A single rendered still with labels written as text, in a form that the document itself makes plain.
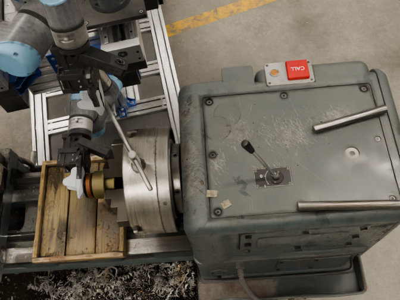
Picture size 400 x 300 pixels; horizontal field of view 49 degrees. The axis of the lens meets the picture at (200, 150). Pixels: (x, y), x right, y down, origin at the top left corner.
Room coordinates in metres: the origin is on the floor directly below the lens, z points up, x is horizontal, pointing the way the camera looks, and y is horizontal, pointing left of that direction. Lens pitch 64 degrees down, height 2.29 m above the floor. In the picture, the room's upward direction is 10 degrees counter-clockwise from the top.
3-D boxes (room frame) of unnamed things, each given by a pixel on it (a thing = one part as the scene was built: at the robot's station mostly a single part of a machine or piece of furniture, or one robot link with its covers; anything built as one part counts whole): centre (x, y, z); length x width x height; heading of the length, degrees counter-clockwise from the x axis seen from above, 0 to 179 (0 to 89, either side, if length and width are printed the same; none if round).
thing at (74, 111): (0.79, 0.35, 1.10); 0.11 x 0.08 x 0.09; 174
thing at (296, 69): (0.69, -0.31, 1.26); 0.06 x 0.06 x 0.02; 85
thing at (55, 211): (0.53, 0.43, 0.89); 0.36 x 0.30 x 0.04; 175
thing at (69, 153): (0.63, 0.38, 1.10); 0.12 x 0.09 x 0.08; 174
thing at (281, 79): (0.69, -0.28, 1.23); 0.13 x 0.08 x 0.05; 85
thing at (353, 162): (0.49, -0.24, 1.06); 0.59 x 0.48 x 0.39; 85
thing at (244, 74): (0.70, -0.14, 1.24); 0.09 x 0.08 x 0.03; 85
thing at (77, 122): (0.71, 0.36, 1.10); 0.08 x 0.05 x 0.08; 84
